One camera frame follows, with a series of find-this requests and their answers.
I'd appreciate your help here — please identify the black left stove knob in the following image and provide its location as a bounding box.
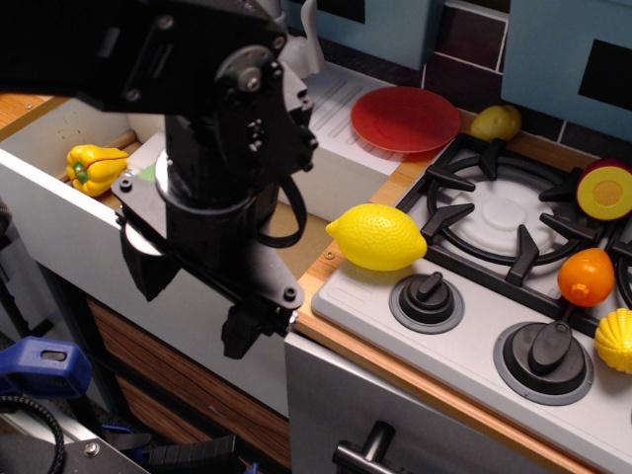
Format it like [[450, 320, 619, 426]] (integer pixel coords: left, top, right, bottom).
[[389, 272, 465, 335]]

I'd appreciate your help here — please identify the grey toy faucet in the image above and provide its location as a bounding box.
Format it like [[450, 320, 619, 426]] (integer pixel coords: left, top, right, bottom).
[[257, 0, 325, 79]]

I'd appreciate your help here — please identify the white toy sink basin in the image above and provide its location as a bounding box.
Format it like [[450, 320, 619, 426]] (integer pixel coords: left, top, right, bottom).
[[1, 64, 401, 415]]

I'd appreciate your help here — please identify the halved toy plum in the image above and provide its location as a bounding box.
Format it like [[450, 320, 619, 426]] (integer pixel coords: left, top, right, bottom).
[[576, 159, 631, 221]]

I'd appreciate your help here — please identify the yellow toy corn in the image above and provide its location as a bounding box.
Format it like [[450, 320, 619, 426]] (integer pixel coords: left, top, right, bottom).
[[594, 308, 631, 374]]

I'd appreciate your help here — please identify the yellow toy bell pepper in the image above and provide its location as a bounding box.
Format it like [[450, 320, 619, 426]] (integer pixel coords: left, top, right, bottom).
[[66, 144, 128, 198]]

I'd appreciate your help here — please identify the orange toy fruit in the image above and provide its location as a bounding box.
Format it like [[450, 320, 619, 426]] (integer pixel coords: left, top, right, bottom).
[[558, 248, 615, 307]]

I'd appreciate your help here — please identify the red plate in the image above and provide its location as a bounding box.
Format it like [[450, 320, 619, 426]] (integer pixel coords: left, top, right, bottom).
[[351, 86, 461, 154]]

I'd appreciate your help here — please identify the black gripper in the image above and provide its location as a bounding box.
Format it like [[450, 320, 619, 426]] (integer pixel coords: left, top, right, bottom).
[[113, 155, 307, 358]]

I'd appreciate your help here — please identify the yellow-green toy potato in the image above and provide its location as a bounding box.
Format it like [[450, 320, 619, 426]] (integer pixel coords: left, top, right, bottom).
[[470, 105, 522, 142]]

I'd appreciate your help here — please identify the black right stove knob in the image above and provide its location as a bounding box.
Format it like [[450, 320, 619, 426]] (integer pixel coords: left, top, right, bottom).
[[493, 321, 593, 406]]

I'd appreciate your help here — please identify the black stove knob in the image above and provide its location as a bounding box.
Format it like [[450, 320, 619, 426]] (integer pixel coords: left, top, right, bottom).
[[493, 321, 593, 406], [389, 272, 465, 335]]

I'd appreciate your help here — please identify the blue clamp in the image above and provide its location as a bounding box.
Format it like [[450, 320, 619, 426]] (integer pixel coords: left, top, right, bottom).
[[1, 337, 93, 400]]

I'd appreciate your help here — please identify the black braided cable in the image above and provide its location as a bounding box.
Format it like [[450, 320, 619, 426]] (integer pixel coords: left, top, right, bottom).
[[0, 394, 67, 474]]

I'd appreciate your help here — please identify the black burner grate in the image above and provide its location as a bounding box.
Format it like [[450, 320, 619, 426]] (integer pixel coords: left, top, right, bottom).
[[396, 133, 631, 336]]

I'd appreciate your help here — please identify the yellow toy lemon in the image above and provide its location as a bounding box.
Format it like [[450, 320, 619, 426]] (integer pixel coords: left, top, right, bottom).
[[325, 203, 428, 271]]

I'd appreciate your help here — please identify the metal oven door handle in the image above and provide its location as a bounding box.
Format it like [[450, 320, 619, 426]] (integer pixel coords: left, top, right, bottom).
[[332, 421, 396, 474]]

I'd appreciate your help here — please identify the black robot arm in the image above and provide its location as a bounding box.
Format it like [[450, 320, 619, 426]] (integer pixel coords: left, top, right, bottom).
[[1, 1, 318, 359]]

